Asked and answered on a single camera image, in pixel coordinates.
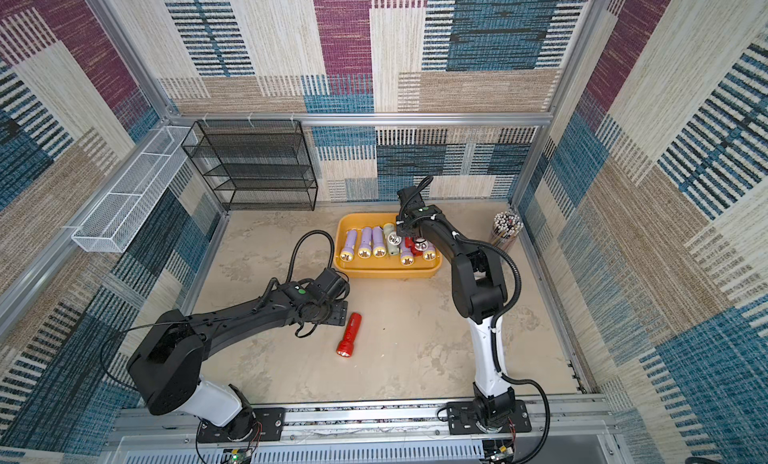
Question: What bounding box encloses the yellow plastic storage tray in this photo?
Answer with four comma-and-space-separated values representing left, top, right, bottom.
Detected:
334, 212, 445, 279

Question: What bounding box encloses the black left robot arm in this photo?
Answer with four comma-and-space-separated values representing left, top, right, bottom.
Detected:
124, 257, 350, 445

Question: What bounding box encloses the pale green flashlight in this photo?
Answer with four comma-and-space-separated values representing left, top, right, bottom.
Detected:
383, 223, 402, 256

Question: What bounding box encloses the purple flashlight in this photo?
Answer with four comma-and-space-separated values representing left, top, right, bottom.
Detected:
399, 240, 414, 266
422, 242, 437, 261
372, 226, 388, 258
357, 227, 373, 259
339, 229, 358, 262

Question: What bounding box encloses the white mesh wall basket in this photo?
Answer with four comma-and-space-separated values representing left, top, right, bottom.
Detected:
72, 126, 189, 254

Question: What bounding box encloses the red flashlight white head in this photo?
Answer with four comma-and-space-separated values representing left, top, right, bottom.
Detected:
386, 231, 402, 251

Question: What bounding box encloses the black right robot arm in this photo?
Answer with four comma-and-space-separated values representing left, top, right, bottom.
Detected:
395, 176, 551, 463

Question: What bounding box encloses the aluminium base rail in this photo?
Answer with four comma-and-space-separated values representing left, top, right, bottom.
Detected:
99, 394, 632, 463

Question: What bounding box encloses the cup of pencils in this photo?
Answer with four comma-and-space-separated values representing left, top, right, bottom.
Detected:
490, 210, 524, 250

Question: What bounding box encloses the black wire shelf rack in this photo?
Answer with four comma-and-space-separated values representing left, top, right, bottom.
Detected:
181, 120, 318, 211

